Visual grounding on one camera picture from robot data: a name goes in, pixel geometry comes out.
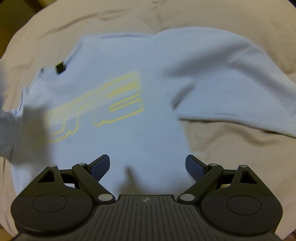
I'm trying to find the light blue sweatshirt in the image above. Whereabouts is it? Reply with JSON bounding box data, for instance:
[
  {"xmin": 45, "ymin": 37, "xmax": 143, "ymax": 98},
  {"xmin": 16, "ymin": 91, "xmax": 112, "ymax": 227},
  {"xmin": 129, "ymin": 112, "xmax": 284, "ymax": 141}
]
[{"xmin": 1, "ymin": 27, "xmax": 295, "ymax": 195}]

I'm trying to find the grey duvet cover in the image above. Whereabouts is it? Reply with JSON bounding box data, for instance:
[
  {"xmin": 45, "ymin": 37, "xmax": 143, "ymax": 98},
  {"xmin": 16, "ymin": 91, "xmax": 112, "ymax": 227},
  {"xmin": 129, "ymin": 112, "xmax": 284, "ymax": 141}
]
[{"xmin": 1, "ymin": 1, "xmax": 295, "ymax": 240}]

